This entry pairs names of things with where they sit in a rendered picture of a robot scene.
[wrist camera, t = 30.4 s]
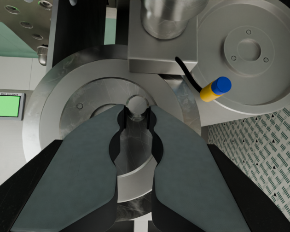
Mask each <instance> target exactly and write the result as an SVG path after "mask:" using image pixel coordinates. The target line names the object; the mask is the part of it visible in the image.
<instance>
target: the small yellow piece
mask: <svg viewBox="0 0 290 232"><path fill-rule="evenodd" d="M175 61H176V62H177V63H178V65H179V66H180V67H181V68H182V70H183V72H184V74H185V75H186V77H187V79H188V80H189V82H190V83H191V84H192V86H193V87H194V88H195V89H196V90H197V91H198V92H199V93H200V97H201V99H202V100H203V101H205V102H209V101H212V100H214V99H216V98H218V97H220V96H222V95H223V94H224V93H226V92H228V91H229V90H230V89H231V87H232V84H231V81H230V80H229V79H228V78H227V77H224V76H221V77H219V78H218V79H216V80H214V81H212V82H211V83H210V84H208V85H207V86H206V87H204V88H203V89H202V88H201V87H200V86H199V85H198V84H197V83H196V81H195V80H194V79H193V77H192V76H191V74H190V72H189V70H188V69H187V67H186V66H185V64H184V63H183V62H182V60H181V59H180V58H179V57H175Z"/></svg>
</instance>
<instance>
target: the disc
mask: <svg viewBox="0 0 290 232"><path fill-rule="evenodd" d="M107 58H118V59H126V60H127V59H128V46H127V45H118V44H108V45H99V46H93V47H89V48H86V49H83V50H80V51H78V52H76V53H73V54H71V55H70V56H68V57H66V58H65V59H63V60H62V61H60V62H59V63H58V64H56V65H55V66H54V67H53V68H51V69H50V70H49V71H48V72H47V73H46V75H45V76H44V77H43V78H42V79H41V81H40V82H39V84H38V85H37V87H36V88H35V90H34V91H33V93H32V95H31V97H30V100H29V102H28V105H27V108H26V111H25V115H24V120H23V132H22V136H23V150H24V154H25V158H26V162H28V161H30V160H31V159H32V158H33V157H35V156H36V155H37V154H38V153H39V152H41V147H40V142H39V123H40V117H41V112H42V109H43V106H44V104H45V101H46V99H47V97H48V96H49V94H50V92H51V91H52V90H53V88H54V87H55V86H56V85H57V83H58V82H59V81H60V80H61V79H62V78H63V77H65V76H66V75H67V74H68V73H70V72H71V71H72V70H74V69H76V68H78V67H79V66H81V65H84V64H86V63H89V62H92V61H96V60H100V59H107ZM159 75H160V76H161V77H162V78H163V79H164V80H165V81H166V82H167V83H168V84H169V86H170V87H171V88H172V90H173V92H174V93H175V95H176V97H177V99H178V101H179V103H180V106H181V109H182V113H183V117H184V123H185V124H186V125H188V126H189V127H190V128H192V129H193V130H194V131H195V132H196V133H198V134H199V135H200V136H201V121H200V115H199V110H198V106H197V103H196V101H195V98H194V96H193V94H192V92H191V90H190V88H189V86H188V85H187V83H186V81H185V80H184V79H183V77H182V76H181V75H172V74H159ZM151 193H152V191H150V192H149V193H147V194H145V195H143V196H140V197H139V198H136V199H133V200H130V201H125V202H120V203H117V214H116V221H115V222H118V221H125V220H131V219H135V218H138V217H141V216H144V215H146V214H148V213H150V212H151Z"/></svg>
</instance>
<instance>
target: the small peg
mask: <svg viewBox="0 0 290 232"><path fill-rule="evenodd" d="M148 108H149V102H148V100H147V99H146V97H144V96H142V95H139V94H136V95H133V96H131V97H130V98H128V100H127V102H126V110H127V114H128V117H129V118H130V119H131V120H132V121H134V122H139V121H142V120H143V119H144V118H145V116H146V114H147V112H148Z"/></svg>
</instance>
